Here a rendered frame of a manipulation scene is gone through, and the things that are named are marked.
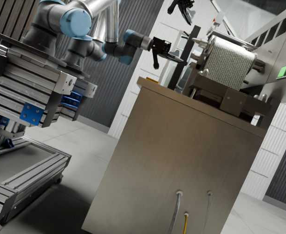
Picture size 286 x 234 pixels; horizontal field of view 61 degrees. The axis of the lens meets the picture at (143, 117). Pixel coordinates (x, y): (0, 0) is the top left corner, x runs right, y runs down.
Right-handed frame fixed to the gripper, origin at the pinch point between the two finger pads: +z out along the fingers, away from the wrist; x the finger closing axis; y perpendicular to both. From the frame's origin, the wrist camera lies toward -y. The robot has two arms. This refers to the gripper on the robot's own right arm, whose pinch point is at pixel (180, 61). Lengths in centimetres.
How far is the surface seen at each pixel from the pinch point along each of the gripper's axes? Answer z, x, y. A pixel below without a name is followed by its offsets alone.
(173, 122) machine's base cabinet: 7.8, -25.8, -33.0
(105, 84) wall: -101, 310, -25
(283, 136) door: 238, 314, 16
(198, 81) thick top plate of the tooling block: 11.8, -19.9, -9.4
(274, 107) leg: 66, 13, 0
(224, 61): 22.8, -0.1, 10.0
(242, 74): 35.3, -0.1, 7.6
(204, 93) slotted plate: 17.1, -18.9, -13.5
